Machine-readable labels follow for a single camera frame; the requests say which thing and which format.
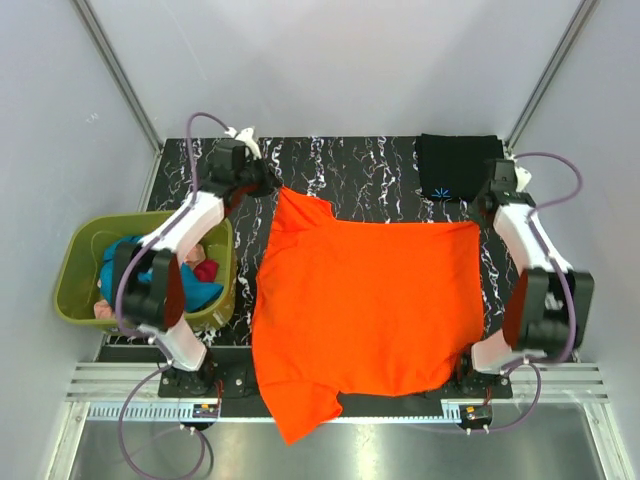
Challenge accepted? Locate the orange t shirt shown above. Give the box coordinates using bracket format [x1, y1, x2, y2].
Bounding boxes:
[252, 188, 484, 445]

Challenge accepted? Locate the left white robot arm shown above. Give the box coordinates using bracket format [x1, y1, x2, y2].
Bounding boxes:
[111, 127, 281, 396]

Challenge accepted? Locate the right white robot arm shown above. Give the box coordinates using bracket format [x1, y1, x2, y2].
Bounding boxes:
[453, 156, 595, 397]

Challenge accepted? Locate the folded black t shirt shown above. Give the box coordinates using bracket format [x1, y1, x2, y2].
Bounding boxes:
[415, 134, 504, 202]

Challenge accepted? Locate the dark red t shirt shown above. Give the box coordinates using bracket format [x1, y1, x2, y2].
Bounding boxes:
[193, 259, 219, 283]

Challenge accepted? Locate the teal t shirt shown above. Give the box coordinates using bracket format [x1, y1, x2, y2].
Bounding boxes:
[99, 236, 223, 313]

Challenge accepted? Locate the olive green plastic basket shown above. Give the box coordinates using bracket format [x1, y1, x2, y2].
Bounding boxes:
[54, 210, 237, 335]

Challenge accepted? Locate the pink t shirt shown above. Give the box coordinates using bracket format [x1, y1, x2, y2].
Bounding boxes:
[93, 299, 116, 320]

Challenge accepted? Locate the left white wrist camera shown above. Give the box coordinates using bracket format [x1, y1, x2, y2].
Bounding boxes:
[225, 126, 263, 159]

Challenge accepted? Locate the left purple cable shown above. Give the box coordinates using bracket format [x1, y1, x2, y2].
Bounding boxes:
[114, 112, 236, 476]

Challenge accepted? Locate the purple cable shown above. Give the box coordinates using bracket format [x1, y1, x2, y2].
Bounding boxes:
[499, 151, 585, 434]
[114, 112, 236, 476]

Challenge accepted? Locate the right aluminium corner post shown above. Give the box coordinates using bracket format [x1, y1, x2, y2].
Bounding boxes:
[505, 0, 600, 149]

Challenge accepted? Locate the aluminium corner post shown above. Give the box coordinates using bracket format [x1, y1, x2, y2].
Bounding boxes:
[505, 0, 600, 149]
[71, 0, 164, 154]

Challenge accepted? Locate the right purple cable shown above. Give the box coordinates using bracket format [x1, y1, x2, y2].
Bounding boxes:
[499, 151, 585, 434]

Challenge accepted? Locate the left aluminium corner post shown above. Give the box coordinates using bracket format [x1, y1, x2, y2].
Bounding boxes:
[71, 0, 164, 154]

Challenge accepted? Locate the aluminium frame rail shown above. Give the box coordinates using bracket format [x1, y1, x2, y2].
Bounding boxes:
[66, 363, 160, 402]

